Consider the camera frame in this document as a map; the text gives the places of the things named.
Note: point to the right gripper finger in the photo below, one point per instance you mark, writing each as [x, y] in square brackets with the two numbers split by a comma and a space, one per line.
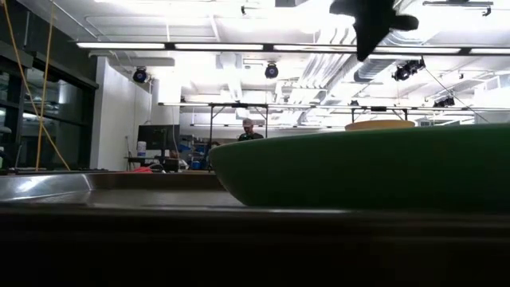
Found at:
[368, 42]

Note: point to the yellow ceramic mug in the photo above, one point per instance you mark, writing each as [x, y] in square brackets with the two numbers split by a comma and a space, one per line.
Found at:
[378, 125]

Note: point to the green plate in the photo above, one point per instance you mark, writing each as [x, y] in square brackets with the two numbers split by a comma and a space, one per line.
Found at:
[358, 171]

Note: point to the red cloth napkin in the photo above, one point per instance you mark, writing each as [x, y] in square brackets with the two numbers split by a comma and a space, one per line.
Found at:
[141, 170]

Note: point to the brown plastic serving tray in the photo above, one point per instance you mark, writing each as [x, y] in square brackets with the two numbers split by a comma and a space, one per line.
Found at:
[119, 197]

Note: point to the black bar with light strips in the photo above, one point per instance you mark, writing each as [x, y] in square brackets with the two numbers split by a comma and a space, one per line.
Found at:
[271, 47]

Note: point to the person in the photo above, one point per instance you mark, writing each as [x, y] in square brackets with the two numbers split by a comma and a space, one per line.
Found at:
[249, 133]

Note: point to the black monitor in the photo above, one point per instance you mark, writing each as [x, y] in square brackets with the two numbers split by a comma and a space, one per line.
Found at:
[157, 137]

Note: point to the white canister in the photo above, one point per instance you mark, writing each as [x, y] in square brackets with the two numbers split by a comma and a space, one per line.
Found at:
[141, 149]

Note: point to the black metal frame stand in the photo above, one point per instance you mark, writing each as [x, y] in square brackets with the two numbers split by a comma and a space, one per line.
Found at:
[378, 108]
[239, 105]

